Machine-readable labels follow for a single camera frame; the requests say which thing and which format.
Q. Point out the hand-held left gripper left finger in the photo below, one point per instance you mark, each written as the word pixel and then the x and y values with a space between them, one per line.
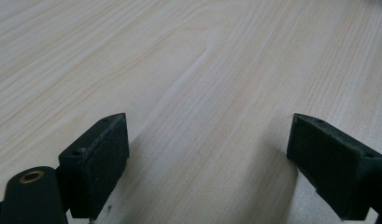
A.
pixel 98 168

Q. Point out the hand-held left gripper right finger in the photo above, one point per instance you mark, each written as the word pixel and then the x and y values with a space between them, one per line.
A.
pixel 332 168

